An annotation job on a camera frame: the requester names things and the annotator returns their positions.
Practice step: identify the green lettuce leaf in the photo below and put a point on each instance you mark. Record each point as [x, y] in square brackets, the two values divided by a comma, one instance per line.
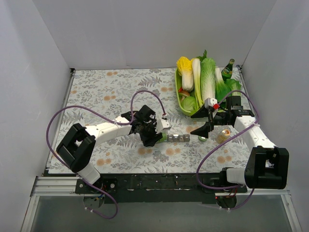
[232, 85]

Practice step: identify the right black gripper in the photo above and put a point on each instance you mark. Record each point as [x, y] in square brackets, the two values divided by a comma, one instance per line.
[209, 121]

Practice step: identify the green vegetable tray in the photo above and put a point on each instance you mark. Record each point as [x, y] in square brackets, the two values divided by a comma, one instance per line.
[178, 85]

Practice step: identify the grey weekly pill organizer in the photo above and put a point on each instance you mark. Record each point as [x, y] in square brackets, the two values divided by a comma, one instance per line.
[178, 138]

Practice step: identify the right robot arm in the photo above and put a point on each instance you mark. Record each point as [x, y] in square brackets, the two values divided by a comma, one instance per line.
[267, 166]

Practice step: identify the round green cabbage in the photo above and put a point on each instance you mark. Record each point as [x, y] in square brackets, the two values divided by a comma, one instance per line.
[189, 104]

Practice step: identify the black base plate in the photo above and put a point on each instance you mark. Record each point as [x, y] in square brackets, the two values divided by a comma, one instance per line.
[155, 188]

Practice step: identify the white green leek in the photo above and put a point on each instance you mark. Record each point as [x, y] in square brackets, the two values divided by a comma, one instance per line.
[196, 67]

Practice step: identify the green glass bottle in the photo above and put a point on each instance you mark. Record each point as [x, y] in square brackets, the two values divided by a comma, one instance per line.
[228, 70]

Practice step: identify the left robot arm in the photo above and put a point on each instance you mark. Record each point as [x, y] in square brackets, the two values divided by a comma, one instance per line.
[77, 146]

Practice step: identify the large green napa cabbage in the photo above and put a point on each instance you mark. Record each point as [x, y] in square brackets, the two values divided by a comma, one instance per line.
[207, 78]

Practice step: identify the brown onion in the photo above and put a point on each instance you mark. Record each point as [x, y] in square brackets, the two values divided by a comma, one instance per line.
[184, 93]

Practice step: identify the floral table mat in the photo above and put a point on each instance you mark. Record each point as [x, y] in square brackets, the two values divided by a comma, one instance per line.
[95, 94]

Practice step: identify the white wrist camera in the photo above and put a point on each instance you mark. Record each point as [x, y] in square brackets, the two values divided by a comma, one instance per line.
[211, 103]
[162, 125]

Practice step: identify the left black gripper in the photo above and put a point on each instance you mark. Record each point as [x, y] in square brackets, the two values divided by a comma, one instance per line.
[151, 133]

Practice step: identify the small clear pill bottle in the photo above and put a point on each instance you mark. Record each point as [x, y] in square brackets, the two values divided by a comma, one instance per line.
[223, 136]

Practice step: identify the bok choy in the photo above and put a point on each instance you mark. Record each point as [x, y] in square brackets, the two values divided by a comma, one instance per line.
[221, 88]

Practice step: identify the green pill bottle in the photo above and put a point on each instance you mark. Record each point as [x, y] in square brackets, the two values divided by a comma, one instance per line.
[164, 138]

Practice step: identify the aluminium rail frame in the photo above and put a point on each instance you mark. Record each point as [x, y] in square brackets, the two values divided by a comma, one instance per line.
[67, 204]

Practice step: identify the green bottle cap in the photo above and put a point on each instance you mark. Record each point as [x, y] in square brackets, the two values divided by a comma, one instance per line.
[203, 139]

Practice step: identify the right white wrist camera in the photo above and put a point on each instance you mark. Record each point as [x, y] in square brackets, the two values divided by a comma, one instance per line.
[211, 103]

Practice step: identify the yellow napa cabbage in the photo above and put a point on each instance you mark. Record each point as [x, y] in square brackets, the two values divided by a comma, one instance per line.
[185, 70]

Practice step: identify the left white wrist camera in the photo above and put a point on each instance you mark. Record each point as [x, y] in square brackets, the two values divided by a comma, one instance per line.
[162, 125]

